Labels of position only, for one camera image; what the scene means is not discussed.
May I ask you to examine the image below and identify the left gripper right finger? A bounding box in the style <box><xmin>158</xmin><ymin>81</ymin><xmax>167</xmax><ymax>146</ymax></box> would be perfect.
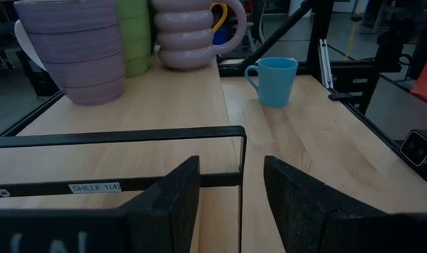
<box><xmin>263</xmin><ymin>155</ymin><xmax>427</xmax><ymax>253</ymax></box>

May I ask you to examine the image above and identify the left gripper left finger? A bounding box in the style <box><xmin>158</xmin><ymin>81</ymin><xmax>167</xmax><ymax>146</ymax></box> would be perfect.
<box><xmin>0</xmin><ymin>155</ymin><xmax>201</xmax><ymax>253</ymax></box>

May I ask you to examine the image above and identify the light blue mug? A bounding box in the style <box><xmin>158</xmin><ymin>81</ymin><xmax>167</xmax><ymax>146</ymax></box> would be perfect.
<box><xmin>243</xmin><ymin>56</ymin><xmax>299</xmax><ymax>108</ymax></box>

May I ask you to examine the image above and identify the green ridged mug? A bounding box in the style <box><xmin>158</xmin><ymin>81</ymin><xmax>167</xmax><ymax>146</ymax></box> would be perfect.
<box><xmin>115</xmin><ymin>0</ymin><xmax>153</xmax><ymax>78</ymax></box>

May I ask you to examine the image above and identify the pink bubble ring mug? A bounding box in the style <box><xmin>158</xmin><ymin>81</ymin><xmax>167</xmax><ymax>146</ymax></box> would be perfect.
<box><xmin>150</xmin><ymin>0</ymin><xmax>248</xmax><ymax>70</ymax></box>

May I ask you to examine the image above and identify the lilac ridged cup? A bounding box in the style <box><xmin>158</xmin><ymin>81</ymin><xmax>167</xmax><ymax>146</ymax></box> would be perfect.
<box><xmin>13</xmin><ymin>0</ymin><xmax>126</xmax><ymax>106</ymax></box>

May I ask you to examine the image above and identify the yellow faceted mug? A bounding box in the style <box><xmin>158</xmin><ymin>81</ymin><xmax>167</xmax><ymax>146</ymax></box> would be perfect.
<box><xmin>209</xmin><ymin>2</ymin><xmax>229</xmax><ymax>34</ymax></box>

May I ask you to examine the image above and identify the white shelf label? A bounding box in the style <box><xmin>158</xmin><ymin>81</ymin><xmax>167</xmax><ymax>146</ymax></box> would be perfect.
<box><xmin>68</xmin><ymin>181</ymin><xmax>122</xmax><ymax>195</ymax></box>

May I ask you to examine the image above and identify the white plant pot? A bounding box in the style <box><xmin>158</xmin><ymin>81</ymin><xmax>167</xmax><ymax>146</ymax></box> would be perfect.
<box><xmin>14</xmin><ymin>20</ymin><xmax>47</xmax><ymax>71</ymax></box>

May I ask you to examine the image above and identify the wooden shelf black frame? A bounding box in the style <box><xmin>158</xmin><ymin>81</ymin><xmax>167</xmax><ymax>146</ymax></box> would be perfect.
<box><xmin>0</xmin><ymin>44</ymin><xmax>248</xmax><ymax>253</ymax></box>

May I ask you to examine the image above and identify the black table camera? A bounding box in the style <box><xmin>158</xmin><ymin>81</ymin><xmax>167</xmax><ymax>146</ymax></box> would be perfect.
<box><xmin>399</xmin><ymin>129</ymin><xmax>427</xmax><ymax>173</ymax></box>

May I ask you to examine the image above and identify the black table frame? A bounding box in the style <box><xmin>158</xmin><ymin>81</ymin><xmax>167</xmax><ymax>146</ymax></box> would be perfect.
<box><xmin>0</xmin><ymin>0</ymin><xmax>427</xmax><ymax>190</ymax></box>

